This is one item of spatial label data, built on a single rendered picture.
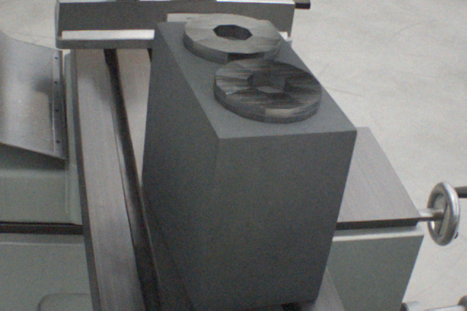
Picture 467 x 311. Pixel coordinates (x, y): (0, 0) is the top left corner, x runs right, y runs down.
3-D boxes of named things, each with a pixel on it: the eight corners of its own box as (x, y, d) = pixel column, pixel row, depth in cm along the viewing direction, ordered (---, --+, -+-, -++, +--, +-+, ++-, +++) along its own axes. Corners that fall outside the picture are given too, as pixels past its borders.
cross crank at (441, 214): (443, 220, 158) (459, 168, 152) (465, 257, 148) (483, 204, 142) (369, 224, 154) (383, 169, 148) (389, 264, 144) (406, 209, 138)
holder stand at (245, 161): (246, 173, 97) (271, 6, 87) (319, 300, 80) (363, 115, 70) (140, 180, 94) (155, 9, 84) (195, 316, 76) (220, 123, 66)
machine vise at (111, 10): (268, 9, 140) (276, -51, 134) (293, 50, 127) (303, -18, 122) (53, 9, 131) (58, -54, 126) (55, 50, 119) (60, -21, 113)
